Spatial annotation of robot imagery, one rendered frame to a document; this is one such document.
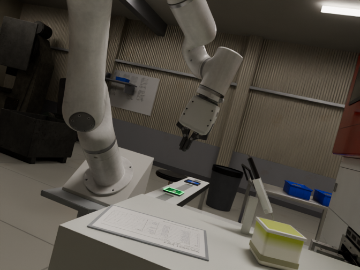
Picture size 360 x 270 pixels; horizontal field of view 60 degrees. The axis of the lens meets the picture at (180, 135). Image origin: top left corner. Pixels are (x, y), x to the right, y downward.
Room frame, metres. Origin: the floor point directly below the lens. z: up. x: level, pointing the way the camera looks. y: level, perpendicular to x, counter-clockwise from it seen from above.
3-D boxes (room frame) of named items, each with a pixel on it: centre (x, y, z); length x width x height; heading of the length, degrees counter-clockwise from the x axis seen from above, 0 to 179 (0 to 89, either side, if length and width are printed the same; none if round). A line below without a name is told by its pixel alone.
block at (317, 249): (0.94, -0.54, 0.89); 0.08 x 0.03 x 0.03; 75
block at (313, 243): (1.02, -0.56, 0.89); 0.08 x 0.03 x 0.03; 75
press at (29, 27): (8.47, 4.66, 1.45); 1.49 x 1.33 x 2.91; 71
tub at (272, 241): (0.58, -0.23, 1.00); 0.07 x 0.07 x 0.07; 3
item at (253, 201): (0.72, -0.22, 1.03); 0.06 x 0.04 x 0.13; 75
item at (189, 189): (1.08, -0.06, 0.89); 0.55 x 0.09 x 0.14; 165
